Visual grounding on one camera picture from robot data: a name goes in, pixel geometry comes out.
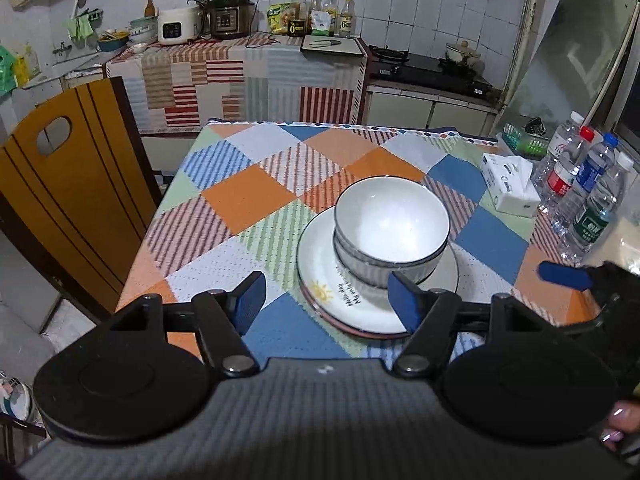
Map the person's right hand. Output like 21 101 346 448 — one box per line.
599 397 640 458

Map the cream wall pipe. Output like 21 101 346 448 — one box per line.
500 0 546 112

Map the dark pressure cooker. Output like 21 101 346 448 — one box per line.
209 0 256 41

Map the white tissue pack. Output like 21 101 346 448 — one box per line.
481 154 542 219

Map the clear water bottle white cap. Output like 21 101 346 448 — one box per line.
532 111 586 188

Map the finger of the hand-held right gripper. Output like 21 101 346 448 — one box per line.
549 305 614 336
537 260 608 293

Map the green plastic basket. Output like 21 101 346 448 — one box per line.
501 122 552 157

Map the white base cabinet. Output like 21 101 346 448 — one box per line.
361 85 501 134

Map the checked patterned tablecloth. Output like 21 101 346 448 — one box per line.
114 119 608 361

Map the stack of white bowls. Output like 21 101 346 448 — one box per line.
127 16 159 46

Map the black gas stove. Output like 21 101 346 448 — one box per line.
367 47 494 97

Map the blue label water bottle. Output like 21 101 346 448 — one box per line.
551 133 622 235

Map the pink rimmed plate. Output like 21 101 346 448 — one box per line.
299 280 416 341

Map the black power cable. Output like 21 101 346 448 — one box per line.
244 30 282 51

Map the stainless steel panel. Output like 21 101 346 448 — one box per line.
500 0 632 132

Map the white cooking pot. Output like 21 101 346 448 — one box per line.
445 40 482 69

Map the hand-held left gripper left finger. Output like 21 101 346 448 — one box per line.
107 271 268 379

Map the brown wooden chair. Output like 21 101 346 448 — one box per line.
0 76 163 321

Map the yellow green food packet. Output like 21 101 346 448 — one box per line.
266 2 292 35

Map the white ribbed bowl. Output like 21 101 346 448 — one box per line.
332 235 450 290

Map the yellow plastic bag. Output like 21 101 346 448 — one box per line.
15 45 42 81

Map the white sun print plate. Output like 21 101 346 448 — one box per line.
296 205 460 335

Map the white bowl dark rim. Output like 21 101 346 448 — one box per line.
333 176 451 267

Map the dark sauce bottle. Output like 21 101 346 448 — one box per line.
288 0 309 37

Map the green hanging cloth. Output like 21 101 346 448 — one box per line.
67 9 99 41

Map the striped counter cloth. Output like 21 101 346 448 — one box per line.
106 32 368 134

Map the red label water bottle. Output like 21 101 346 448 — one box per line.
539 126 597 217

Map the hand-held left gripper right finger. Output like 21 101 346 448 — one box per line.
387 271 556 380

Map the green label water bottle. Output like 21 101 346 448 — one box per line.
564 151 635 264

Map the white rice cooker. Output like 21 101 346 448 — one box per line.
157 4 203 47

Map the blue basin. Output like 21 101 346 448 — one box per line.
97 30 129 54

